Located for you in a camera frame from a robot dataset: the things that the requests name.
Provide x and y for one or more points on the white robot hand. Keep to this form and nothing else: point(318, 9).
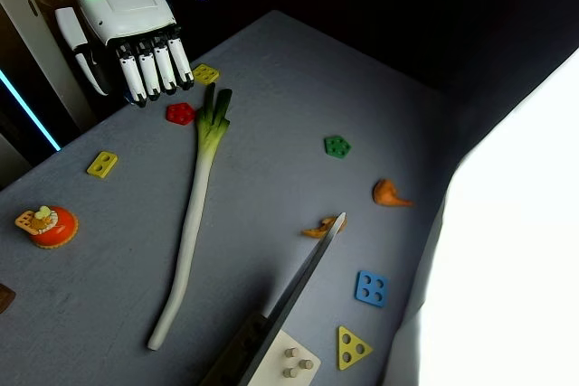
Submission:
point(122, 2)

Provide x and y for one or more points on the long leek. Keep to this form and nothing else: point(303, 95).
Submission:
point(199, 187)

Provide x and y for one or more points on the steel cleaver knife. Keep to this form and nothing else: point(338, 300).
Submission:
point(307, 264)

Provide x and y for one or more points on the yellow square block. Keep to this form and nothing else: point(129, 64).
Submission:
point(206, 73)

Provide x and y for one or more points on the yellow two-hole block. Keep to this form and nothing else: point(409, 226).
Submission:
point(92, 171)

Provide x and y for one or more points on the blue square block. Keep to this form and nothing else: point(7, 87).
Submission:
point(372, 289)

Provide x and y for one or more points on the wooden peg board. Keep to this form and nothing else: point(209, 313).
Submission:
point(280, 359)

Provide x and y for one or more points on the red pentagon block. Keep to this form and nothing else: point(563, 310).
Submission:
point(181, 114)

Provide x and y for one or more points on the cyan light strip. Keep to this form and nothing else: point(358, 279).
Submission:
point(27, 108)

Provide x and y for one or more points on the grey table cloth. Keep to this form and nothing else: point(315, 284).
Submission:
point(271, 133)

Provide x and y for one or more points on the orange toy cake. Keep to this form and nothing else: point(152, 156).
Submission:
point(59, 230)

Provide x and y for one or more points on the green pentagon block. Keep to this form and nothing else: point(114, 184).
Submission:
point(337, 147)

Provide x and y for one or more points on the fried chicken wing toy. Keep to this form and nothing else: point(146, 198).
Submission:
point(314, 232)

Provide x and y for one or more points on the brown flat item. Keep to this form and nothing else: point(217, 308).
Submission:
point(5, 298)

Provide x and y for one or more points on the fried chicken drumstick toy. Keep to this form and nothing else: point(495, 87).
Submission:
point(384, 194)

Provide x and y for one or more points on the yellow triangle block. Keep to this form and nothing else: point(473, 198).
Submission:
point(352, 349)

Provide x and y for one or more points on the white vertical post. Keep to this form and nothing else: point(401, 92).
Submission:
point(45, 56)

